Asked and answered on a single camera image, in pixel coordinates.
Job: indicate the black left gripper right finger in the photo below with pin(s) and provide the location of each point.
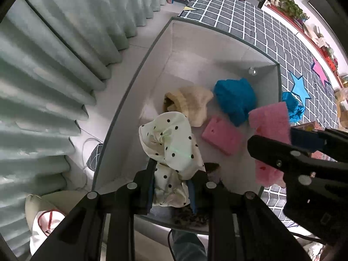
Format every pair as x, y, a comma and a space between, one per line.
241, 226

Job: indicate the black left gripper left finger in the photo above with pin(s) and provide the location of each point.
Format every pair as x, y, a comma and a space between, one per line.
102, 216

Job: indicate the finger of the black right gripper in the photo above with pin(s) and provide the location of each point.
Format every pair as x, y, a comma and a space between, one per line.
295, 163
327, 141

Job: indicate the pink sponge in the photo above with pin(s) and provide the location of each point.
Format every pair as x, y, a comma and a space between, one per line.
223, 135
270, 121

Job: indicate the blue cloth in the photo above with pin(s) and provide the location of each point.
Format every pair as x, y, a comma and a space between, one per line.
295, 109

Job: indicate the leopard print fuzzy hat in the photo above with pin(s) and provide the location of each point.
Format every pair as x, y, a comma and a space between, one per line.
185, 216

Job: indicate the blue knit hat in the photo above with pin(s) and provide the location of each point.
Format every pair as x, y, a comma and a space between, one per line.
236, 98

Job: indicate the white polka dot cloth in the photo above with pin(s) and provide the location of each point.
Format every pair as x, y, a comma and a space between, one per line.
169, 140

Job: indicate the cream knit hat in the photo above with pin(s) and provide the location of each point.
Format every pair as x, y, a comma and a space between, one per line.
191, 101

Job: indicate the pink cardboard snack box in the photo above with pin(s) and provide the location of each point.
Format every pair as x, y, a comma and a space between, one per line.
309, 138

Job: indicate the white red bag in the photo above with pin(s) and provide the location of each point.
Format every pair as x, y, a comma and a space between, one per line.
42, 218

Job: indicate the white fabric storage box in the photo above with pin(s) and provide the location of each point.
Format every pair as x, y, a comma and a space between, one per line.
179, 73

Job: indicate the grey checkered star rug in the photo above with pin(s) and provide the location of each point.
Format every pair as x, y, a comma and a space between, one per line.
256, 27

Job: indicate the pale green curtain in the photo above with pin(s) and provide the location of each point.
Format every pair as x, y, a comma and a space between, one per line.
55, 54

